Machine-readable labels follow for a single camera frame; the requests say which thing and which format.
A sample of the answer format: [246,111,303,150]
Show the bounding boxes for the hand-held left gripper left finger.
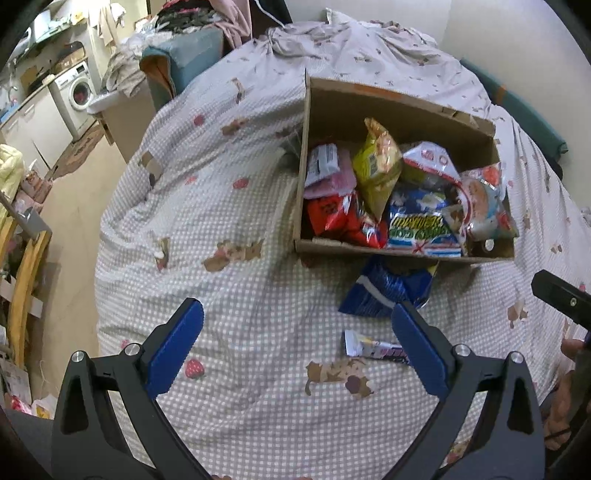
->
[51,298,213,480]

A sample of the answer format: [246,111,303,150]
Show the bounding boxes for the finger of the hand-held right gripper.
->
[531,270,591,330]

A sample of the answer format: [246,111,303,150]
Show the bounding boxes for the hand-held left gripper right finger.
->
[392,302,548,480]

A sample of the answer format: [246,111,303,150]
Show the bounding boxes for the small silver snack bar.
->
[342,330,411,366]

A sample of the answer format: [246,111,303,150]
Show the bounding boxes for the dark blue snack bag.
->
[338,256,439,319]

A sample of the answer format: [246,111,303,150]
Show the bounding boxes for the cardboard box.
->
[293,69,515,265]

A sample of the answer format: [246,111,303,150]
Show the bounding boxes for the person's right hand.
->
[542,338,591,452]

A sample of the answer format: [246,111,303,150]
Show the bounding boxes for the round face snack bag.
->
[442,162,520,245]

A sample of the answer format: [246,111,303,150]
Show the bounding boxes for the blue white snack bag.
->
[387,182,463,258]

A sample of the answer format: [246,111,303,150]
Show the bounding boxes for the plastic bags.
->
[0,357,58,421]

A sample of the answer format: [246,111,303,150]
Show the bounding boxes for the wooden chair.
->
[0,210,52,370]

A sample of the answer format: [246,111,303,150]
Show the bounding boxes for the white red snack bag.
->
[401,141,462,186]

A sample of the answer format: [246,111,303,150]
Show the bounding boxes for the yellow green snack bag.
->
[352,117,403,222]

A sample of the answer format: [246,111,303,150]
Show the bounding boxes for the pink snack packet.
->
[304,143,358,200]

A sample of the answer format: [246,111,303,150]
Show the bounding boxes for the brown rug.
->
[46,121,108,182]

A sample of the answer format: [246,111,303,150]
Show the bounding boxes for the brown side cabinet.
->
[99,85,158,163]

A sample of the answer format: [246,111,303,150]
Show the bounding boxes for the yellow cloth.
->
[0,144,25,204]

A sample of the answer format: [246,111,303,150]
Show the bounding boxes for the white cabinet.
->
[0,85,75,178]

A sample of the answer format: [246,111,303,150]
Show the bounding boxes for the white washing machine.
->
[54,62,100,139]

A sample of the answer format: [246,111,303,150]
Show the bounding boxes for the light crumpled cloth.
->
[100,39,149,97]

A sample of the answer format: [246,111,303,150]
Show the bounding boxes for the teal armchair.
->
[139,25,228,100]

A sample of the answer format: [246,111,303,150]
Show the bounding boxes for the floral duvet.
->
[265,7,495,121]

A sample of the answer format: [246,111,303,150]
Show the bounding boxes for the pink garment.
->
[210,0,254,51]

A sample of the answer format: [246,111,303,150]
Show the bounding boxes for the pile of dark clothes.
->
[154,0,232,34]

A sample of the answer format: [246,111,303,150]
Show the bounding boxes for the teal bed frame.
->
[459,58,568,160]

